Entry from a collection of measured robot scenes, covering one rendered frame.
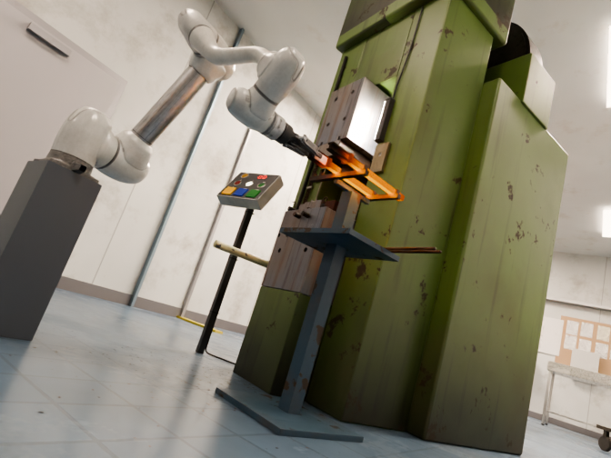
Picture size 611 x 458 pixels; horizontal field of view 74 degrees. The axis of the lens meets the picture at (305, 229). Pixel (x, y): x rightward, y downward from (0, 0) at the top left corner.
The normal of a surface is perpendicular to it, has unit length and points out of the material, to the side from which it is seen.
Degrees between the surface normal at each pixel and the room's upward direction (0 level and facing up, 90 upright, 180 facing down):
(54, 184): 90
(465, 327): 90
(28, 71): 90
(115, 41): 90
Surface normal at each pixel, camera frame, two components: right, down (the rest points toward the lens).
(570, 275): -0.54, -0.36
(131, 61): 0.78, 0.09
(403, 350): 0.58, -0.03
